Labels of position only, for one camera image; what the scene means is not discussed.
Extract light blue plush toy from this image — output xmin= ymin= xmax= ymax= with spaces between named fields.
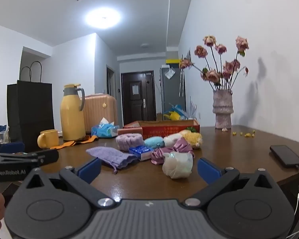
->
xmin=144 ymin=136 xmax=165 ymax=150

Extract black paper bag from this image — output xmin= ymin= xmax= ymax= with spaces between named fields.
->
xmin=7 ymin=61 xmax=55 ymax=152

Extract pink suitcase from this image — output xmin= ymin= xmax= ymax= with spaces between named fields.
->
xmin=83 ymin=94 xmax=117 ymax=133

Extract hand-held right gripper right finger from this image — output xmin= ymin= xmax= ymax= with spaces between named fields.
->
xmin=183 ymin=158 xmax=273 ymax=208

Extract yellow mug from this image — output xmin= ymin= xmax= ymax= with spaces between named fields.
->
xmin=37 ymin=129 xmax=60 ymax=149

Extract pink ceramic vase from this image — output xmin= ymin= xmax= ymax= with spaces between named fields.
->
xmin=212 ymin=90 xmax=234 ymax=129

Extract white feather wall decoration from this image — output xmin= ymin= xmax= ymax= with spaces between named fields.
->
xmin=189 ymin=96 xmax=198 ymax=117

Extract dark brown entrance door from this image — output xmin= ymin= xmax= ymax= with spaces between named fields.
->
xmin=121 ymin=71 xmax=157 ymax=125

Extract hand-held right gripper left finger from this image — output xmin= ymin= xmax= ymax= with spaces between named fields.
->
xmin=25 ymin=158 xmax=115 ymax=208

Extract white and yellow plush toy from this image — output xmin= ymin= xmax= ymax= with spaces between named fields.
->
xmin=163 ymin=129 xmax=203 ymax=149

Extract round ceiling light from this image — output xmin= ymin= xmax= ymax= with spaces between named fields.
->
xmin=85 ymin=8 xmax=121 ymax=29

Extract yellow stuffed toy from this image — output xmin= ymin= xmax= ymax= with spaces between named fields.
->
xmin=164 ymin=112 xmax=182 ymax=120

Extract clear umbrella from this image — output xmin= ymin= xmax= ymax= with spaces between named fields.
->
xmin=179 ymin=55 xmax=186 ymax=97

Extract purple drawstring pouch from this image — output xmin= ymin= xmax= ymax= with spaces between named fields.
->
xmin=86 ymin=146 xmax=138 ymax=174

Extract interior room door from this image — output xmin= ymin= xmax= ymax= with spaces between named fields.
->
xmin=106 ymin=65 xmax=116 ymax=97

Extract yellow thermos jug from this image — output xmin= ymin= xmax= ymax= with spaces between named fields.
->
xmin=60 ymin=84 xmax=86 ymax=141

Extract blue handkerchief tissue packet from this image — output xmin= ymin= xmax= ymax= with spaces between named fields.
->
xmin=129 ymin=145 xmax=153 ymax=161

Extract black smartphone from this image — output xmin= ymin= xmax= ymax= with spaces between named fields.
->
xmin=269 ymin=145 xmax=299 ymax=168

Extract blue soft tissue pack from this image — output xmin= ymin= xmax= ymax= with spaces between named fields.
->
xmin=91 ymin=118 xmax=120 ymax=138

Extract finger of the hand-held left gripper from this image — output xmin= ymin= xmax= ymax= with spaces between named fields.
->
xmin=38 ymin=149 xmax=59 ymax=166
xmin=0 ymin=141 xmax=25 ymax=155

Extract purple satin scrunchie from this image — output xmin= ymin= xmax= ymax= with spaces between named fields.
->
xmin=151 ymin=137 xmax=195 ymax=165

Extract white iridescent pouch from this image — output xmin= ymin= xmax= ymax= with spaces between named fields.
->
xmin=162 ymin=151 xmax=193 ymax=179

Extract red cardboard box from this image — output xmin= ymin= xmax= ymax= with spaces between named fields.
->
xmin=118 ymin=119 xmax=200 ymax=140

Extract blue plastic toy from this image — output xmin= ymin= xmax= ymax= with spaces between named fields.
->
xmin=169 ymin=103 xmax=187 ymax=116

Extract purple plush headband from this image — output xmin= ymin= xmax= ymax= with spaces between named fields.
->
xmin=115 ymin=133 xmax=145 ymax=151

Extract grey refrigerator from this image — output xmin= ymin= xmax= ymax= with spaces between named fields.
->
xmin=160 ymin=65 xmax=186 ymax=115

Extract orange cloth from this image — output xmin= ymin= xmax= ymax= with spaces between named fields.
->
xmin=50 ymin=135 xmax=99 ymax=150

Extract scattered yellow crumbs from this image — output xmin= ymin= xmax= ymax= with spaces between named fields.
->
xmin=232 ymin=129 xmax=256 ymax=138

